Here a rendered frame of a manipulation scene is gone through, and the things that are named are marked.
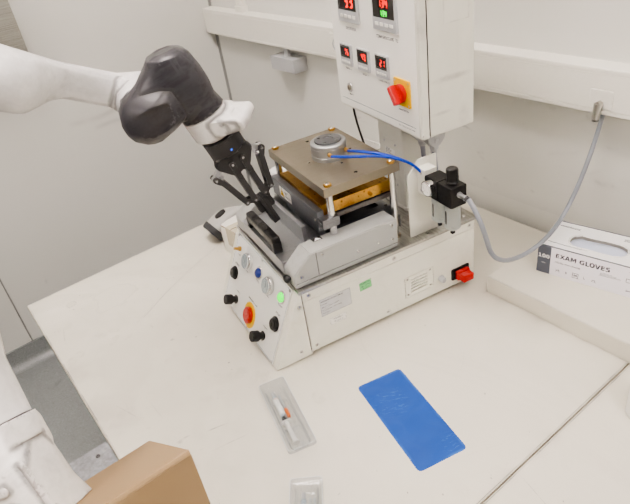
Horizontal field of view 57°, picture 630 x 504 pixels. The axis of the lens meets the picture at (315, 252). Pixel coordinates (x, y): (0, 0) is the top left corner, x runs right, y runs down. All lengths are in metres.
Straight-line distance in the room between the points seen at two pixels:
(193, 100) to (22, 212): 1.60
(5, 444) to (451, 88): 0.96
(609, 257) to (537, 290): 0.16
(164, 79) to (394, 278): 0.63
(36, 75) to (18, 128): 1.43
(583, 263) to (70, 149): 1.95
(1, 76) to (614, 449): 1.17
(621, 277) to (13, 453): 1.14
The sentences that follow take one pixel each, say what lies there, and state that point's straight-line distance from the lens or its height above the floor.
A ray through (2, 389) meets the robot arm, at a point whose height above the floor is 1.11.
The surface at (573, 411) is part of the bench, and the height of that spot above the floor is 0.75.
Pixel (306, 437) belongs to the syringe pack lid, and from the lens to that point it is 1.13.
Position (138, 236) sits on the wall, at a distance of 2.80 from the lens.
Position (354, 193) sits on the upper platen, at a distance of 1.23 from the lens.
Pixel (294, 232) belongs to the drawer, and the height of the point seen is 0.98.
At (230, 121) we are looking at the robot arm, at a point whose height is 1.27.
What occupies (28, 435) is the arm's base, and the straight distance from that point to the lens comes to 0.90.
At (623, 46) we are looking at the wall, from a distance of 1.43.
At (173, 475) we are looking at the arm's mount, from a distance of 0.76.
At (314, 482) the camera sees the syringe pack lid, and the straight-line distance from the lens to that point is 1.07.
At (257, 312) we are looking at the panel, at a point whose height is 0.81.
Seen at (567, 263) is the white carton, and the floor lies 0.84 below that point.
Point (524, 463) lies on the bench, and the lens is 1.12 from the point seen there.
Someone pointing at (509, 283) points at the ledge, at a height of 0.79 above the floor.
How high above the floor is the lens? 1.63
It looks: 33 degrees down
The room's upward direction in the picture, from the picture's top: 9 degrees counter-clockwise
